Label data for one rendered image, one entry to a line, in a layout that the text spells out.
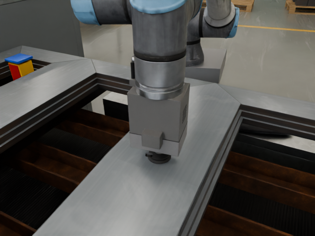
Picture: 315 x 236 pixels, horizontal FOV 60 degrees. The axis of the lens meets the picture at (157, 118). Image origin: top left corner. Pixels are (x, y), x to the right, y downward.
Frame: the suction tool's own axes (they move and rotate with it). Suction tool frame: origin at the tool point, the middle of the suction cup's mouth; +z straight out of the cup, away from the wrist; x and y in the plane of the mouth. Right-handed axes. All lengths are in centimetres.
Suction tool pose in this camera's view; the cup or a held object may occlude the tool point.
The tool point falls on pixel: (159, 160)
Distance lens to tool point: 51.1
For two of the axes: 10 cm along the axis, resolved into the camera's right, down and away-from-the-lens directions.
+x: 3.1, -5.2, 8.0
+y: 9.5, 1.7, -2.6
